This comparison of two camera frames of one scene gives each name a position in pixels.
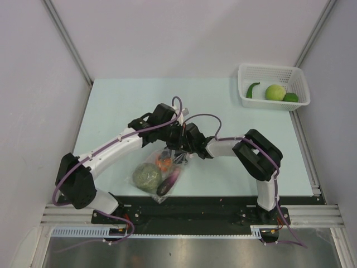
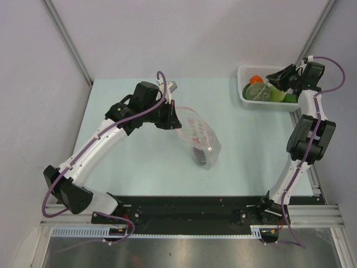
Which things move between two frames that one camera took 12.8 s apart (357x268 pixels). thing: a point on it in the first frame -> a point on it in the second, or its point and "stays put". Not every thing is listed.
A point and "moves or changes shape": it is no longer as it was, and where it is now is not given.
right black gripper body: x=193 y=146 -> x=296 y=79
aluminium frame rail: x=68 y=215 stays put
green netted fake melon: x=146 y=177 -> x=257 y=92
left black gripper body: x=175 y=133 -> x=160 y=116
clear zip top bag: x=159 y=174 moves or changes shape
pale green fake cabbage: x=275 y=92 stays put
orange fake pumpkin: x=164 y=164 -> x=256 y=79
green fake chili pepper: x=249 y=92 -> x=244 y=91
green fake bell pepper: x=291 y=97 stays put
